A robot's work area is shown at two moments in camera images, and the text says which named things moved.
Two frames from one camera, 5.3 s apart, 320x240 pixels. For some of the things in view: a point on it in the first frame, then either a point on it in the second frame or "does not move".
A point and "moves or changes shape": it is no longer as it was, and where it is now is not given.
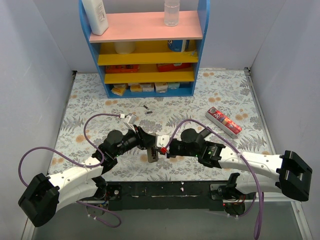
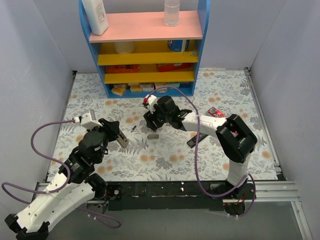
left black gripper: x=139 y=135 to x=111 y=127
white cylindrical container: x=124 y=47 does not move
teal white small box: x=173 y=85 does not move
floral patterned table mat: x=223 y=101 does not move
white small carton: x=148 y=87 does not move
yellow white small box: x=135 y=88 does not move
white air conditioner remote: x=152 y=154 moves or changes shape
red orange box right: x=167 y=67 does not move
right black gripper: x=170 y=146 to x=153 y=117
